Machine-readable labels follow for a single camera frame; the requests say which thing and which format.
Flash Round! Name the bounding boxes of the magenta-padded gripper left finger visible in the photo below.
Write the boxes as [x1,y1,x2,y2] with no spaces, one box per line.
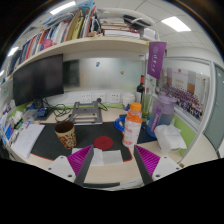
[45,144,96,188]

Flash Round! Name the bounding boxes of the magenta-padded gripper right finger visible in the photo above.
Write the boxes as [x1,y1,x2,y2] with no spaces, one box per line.
[132,144,183,187]

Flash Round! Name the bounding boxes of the orange-capped drink bottle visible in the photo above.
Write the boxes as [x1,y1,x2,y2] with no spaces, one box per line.
[122,102,143,149]

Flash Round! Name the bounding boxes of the purple water bottle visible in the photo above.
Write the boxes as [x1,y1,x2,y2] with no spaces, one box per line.
[146,92,178,138]

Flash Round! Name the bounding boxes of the flat round red coaster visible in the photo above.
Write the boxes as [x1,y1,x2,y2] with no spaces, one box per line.
[93,135,114,151]

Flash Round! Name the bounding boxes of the floral paper cup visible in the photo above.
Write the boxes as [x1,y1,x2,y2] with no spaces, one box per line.
[54,120,78,150]

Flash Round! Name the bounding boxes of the black red-edged desk mat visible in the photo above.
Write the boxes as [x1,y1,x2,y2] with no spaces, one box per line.
[30,120,158,163]

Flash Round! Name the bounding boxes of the white paper napkin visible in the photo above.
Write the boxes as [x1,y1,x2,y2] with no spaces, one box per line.
[71,147,124,167]

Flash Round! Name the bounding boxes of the crumpled white tissue bag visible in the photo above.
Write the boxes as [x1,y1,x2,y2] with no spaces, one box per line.
[153,121,188,155]

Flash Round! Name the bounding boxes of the green drinking glass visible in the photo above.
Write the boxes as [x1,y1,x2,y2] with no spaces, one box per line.
[141,91,154,118]

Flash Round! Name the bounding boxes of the open white notebook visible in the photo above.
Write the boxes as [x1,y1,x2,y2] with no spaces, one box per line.
[10,123,46,159]

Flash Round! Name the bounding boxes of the small blue box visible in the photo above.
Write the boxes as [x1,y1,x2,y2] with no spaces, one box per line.
[35,107,48,118]

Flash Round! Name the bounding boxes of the white ceramic jar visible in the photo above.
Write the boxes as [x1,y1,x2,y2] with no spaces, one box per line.
[121,92,136,111]

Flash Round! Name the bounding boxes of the dark wine bottle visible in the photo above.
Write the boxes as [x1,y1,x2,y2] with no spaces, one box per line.
[135,74,146,104]

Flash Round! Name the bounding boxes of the group photo poster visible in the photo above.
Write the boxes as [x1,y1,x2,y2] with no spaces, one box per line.
[161,66,211,121]

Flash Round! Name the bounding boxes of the grey door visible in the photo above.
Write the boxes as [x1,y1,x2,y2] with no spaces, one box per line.
[203,63,224,151]

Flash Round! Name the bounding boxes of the black computer monitor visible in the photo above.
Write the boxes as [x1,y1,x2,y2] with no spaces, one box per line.
[12,53,65,110]

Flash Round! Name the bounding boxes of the purple hanging banner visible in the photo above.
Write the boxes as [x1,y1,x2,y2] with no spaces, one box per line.
[146,41,167,80]

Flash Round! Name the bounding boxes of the shelf with books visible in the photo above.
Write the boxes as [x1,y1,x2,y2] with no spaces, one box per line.
[6,1,159,79]

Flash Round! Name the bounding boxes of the coiled blue cable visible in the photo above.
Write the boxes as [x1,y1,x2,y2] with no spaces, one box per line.
[114,114,129,133]

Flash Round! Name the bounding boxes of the black tangled cables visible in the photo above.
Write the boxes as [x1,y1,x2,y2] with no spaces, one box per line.
[43,99,73,123]

